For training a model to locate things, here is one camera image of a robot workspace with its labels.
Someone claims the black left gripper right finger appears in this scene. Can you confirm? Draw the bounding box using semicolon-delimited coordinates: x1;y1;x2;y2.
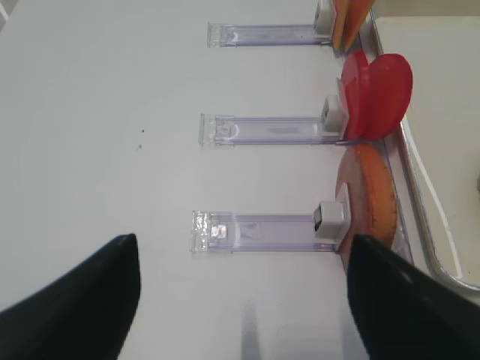
348;235;479;359

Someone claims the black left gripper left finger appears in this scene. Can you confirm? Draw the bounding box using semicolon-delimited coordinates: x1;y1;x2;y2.
1;234;141;359

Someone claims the red tomato slice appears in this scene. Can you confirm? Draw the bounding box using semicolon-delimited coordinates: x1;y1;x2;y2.
361;53;413;141
340;49;371;140

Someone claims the orange bread slice in rack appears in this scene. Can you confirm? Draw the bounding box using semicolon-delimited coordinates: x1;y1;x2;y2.
335;144;398;254

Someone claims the clear acrylic bread rack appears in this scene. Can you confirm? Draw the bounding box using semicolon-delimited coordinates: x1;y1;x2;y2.
190;200;352;254

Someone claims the clear acrylic tomato rack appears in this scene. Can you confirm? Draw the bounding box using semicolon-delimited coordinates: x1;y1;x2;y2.
199;95;349;147

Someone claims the clear acrylic cheese rack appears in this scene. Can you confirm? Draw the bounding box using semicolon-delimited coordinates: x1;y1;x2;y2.
206;1;337;48

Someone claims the white metal tray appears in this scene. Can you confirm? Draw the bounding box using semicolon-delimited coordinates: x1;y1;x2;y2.
374;16;479;292

